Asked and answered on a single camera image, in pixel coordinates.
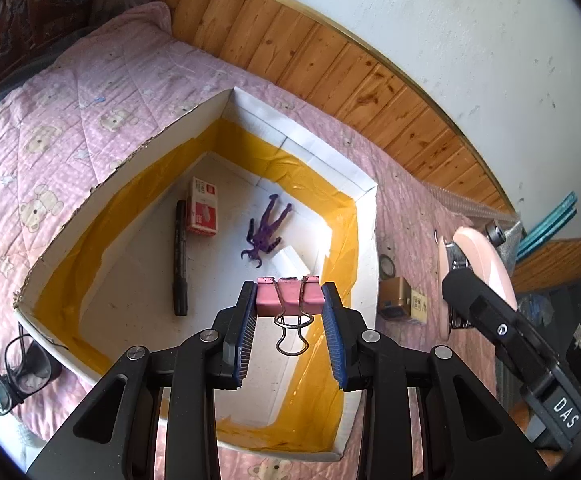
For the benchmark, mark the pink binder clip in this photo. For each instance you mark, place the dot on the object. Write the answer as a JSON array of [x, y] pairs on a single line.
[[293, 304]]

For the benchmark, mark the pink bear quilt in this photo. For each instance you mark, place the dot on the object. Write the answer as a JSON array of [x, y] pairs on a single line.
[[68, 129]]

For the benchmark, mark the glass tea bottle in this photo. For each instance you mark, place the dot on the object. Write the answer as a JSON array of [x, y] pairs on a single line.
[[494, 233]]

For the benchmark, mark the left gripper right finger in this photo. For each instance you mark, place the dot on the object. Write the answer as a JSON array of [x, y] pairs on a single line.
[[342, 327]]

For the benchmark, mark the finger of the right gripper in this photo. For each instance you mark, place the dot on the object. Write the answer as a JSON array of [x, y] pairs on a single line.
[[485, 310]]

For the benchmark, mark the cream cardboard packet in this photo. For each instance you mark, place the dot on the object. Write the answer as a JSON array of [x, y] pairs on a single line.
[[418, 307]]

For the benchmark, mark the gold blue tin box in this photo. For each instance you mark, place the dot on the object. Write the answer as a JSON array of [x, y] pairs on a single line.
[[394, 298]]

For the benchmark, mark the black marker pen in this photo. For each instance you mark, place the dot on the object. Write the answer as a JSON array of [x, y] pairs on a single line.
[[179, 285]]

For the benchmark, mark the red staples box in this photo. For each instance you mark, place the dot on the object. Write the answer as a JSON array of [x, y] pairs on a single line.
[[202, 208]]

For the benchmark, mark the purple toy figure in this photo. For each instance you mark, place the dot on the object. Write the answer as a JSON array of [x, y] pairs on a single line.
[[262, 238]]

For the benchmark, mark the teal foam strips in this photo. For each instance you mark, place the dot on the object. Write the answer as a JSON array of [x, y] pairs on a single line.
[[548, 227]]

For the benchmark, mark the green tape roll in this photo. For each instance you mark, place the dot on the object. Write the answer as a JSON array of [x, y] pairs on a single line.
[[387, 269]]

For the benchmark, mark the white cardboard box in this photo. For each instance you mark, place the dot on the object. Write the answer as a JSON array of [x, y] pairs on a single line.
[[104, 284]]

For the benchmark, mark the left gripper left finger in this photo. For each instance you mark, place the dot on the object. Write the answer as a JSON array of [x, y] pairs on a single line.
[[236, 327]]

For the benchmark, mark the black eyeglasses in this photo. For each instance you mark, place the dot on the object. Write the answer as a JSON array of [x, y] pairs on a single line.
[[26, 368]]

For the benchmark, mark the clear plastic bag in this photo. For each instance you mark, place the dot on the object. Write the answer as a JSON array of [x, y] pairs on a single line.
[[513, 233]]

